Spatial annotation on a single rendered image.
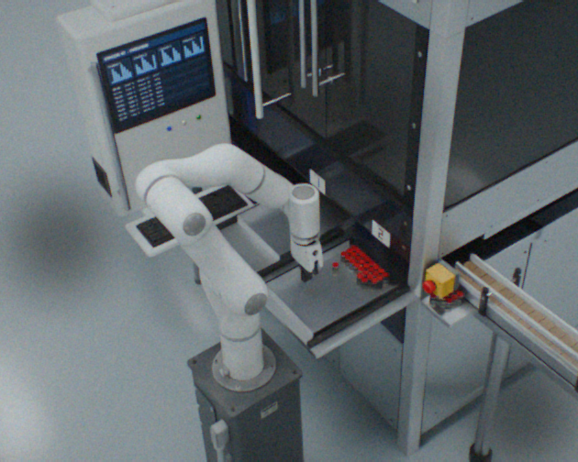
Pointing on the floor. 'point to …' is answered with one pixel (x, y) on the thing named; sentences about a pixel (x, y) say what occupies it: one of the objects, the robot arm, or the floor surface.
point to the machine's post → (429, 204)
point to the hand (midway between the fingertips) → (306, 274)
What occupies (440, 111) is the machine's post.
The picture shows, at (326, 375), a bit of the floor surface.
